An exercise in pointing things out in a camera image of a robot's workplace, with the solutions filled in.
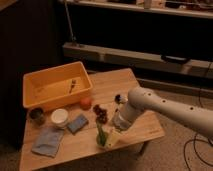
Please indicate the metal stand pole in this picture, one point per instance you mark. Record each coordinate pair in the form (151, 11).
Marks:
(73, 38)

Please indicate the blue folded cloth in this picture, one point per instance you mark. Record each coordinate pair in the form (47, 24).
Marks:
(48, 142)

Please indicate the dark metal cup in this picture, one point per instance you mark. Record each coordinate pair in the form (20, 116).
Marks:
(37, 117)

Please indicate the blue sponge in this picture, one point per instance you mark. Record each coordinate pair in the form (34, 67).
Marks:
(78, 123)

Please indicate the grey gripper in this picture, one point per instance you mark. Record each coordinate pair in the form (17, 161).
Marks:
(120, 123)

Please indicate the orange fruit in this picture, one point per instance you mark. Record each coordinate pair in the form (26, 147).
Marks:
(86, 103)

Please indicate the white bowl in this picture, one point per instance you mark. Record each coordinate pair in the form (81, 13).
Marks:
(59, 118)

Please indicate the wooden table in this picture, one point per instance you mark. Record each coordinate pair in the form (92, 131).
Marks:
(72, 147)

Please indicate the dark brush block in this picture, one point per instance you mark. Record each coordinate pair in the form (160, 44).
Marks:
(120, 99)

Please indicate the yellow plastic bin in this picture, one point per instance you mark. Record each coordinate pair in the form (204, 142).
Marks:
(49, 88)

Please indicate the small utensil in bin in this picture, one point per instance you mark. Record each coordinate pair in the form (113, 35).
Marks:
(73, 83)

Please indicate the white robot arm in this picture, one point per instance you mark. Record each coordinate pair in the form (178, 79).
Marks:
(140, 99)

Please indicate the grey metal shelf rail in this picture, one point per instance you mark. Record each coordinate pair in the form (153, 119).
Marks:
(136, 59)

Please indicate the dark grape bunch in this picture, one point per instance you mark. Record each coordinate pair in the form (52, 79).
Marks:
(101, 114)

